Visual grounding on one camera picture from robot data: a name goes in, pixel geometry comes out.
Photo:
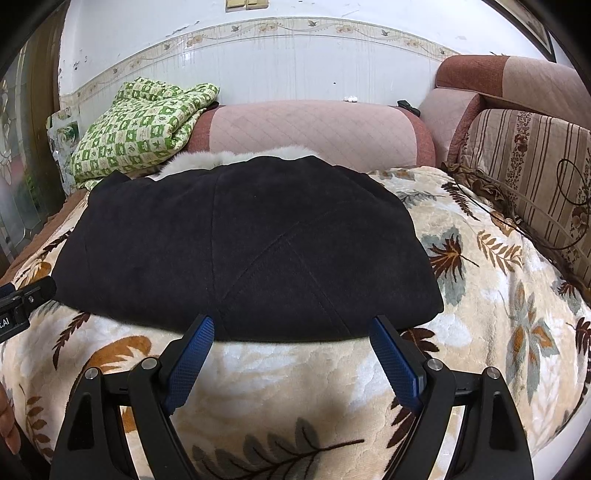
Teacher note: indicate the leaf print plush blanket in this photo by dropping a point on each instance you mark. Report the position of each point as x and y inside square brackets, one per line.
[485, 323]

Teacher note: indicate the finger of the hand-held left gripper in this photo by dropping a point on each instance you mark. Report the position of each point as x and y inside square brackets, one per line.
[7, 292]
[39, 290]

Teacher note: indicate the large framed picture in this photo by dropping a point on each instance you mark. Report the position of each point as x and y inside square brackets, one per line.
[540, 32]

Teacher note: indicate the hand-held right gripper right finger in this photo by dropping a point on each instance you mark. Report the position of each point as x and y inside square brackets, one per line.
[397, 364]

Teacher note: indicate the small black object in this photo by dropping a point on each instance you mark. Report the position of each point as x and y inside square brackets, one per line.
[408, 107]

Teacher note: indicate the clear plastic bag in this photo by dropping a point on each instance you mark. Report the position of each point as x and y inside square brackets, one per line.
[62, 138]

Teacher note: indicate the green checked quilt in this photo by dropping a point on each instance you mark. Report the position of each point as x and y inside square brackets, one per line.
[138, 129]

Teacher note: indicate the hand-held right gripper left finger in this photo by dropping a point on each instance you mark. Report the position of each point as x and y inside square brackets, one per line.
[189, 364]

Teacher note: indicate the black coat with fur collar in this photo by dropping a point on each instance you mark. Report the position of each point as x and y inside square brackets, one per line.
[231, 240]

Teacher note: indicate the pink and brown sofa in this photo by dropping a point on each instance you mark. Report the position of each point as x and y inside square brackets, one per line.
[314, 129]

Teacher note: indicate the person's left hand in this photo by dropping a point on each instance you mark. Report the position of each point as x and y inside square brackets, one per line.
[8, 424]

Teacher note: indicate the wooden door with patterned glass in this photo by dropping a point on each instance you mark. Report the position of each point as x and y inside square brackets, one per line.
[23, 161]

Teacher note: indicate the striped floral cushion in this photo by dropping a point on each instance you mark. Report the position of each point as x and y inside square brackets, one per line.
[531, 161]

